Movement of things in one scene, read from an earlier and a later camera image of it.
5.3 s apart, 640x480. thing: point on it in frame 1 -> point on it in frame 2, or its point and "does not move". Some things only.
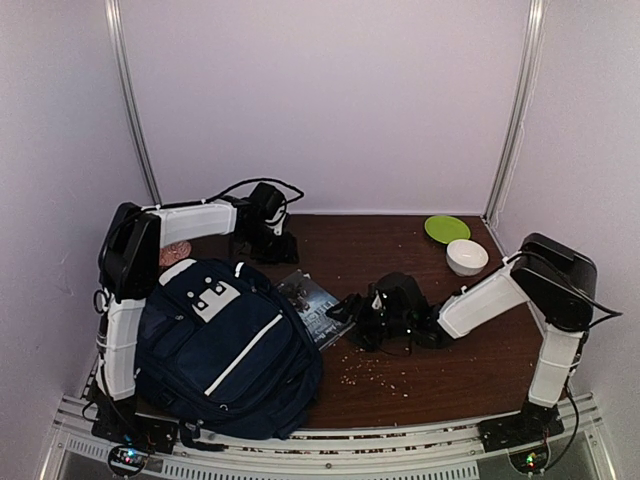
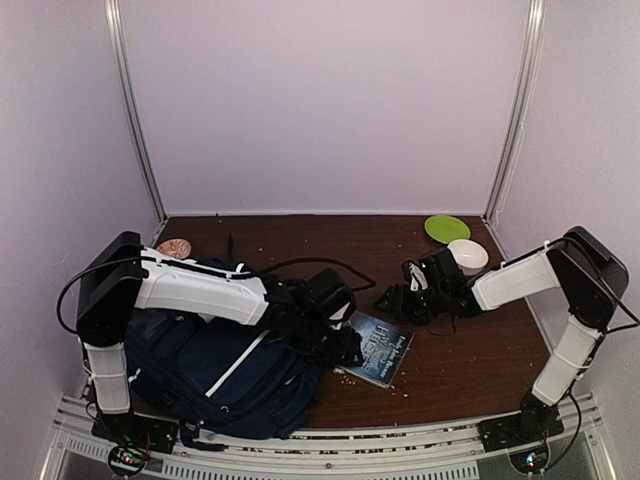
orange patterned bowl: (174, 252) does not move
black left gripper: (283, 255) -> (341, 354)
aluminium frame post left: (114, 12) does not move
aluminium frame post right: (534, 42) does not move
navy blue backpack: (226, 355) does not move
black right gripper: (350, 304) -> (398, 304)
